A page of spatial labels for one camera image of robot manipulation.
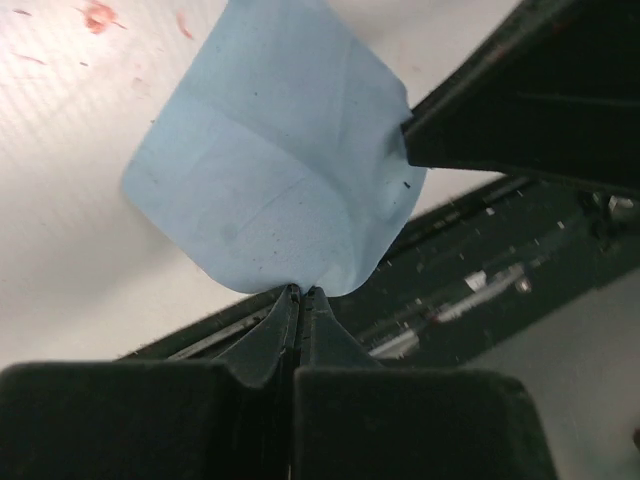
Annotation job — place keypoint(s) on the blue cleaning cloth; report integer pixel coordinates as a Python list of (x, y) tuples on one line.
[(279, 158)]

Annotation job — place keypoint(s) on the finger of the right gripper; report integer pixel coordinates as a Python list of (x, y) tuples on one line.
[(552, 93)]

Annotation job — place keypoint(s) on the black mounting base rail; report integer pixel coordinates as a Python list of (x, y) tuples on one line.
[(514, 264)]

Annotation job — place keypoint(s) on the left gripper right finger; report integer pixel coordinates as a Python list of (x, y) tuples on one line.
[(354, 419)]

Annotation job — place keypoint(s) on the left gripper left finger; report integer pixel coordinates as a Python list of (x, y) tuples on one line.
[(221, 418)]

